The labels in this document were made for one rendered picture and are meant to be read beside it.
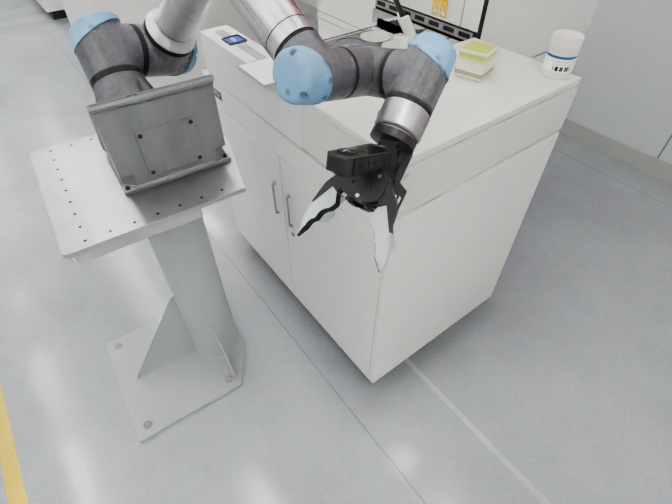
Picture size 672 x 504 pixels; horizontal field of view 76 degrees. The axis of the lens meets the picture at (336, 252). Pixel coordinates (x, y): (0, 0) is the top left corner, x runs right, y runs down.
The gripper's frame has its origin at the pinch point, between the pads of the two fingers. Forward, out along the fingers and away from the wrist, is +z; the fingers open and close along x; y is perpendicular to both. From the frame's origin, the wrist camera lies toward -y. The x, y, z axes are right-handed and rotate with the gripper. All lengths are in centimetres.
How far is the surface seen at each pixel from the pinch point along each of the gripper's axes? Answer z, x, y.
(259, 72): -35, 53, 23
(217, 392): 60, 56, 71
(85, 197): 11, 66, 5
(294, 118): -27, 41, 28
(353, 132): -25.2, 18.5, 20.4
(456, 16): -81, 27, 59
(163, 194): 3, 53, 12
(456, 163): -29.7, 0.0, 34.7
